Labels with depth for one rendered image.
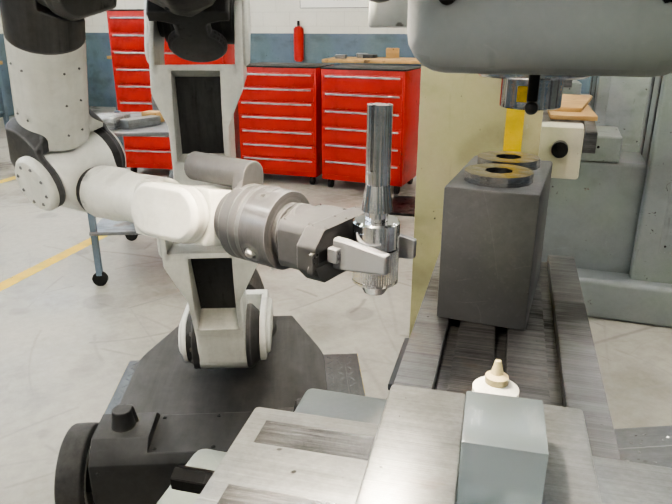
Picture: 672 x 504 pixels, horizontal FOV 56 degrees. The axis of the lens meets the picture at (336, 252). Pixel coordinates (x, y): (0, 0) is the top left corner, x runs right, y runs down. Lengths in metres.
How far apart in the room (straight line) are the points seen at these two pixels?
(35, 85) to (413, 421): 0.60
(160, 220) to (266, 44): 9.53
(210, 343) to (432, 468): 0.98
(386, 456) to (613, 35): 0.31
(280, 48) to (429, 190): 7.96
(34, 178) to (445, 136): 1.64
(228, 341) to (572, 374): 0.79
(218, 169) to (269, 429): 0.32
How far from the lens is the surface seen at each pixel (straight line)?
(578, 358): 0.83
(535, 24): 0.44
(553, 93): 0.52
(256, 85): 5.59
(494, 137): 2.29
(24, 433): 2.52
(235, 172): 0.72
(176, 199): 0.73
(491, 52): 0.44
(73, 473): 1.32
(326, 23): 9.93
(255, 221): 0.67
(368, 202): 0.61
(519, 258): 0.83
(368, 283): 0.62
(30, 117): 0.89
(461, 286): 0.86
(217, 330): 1.34
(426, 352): 0.80
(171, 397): 1.46
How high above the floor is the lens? 1.34
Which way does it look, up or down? 20 degrees down
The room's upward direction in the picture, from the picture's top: straight up
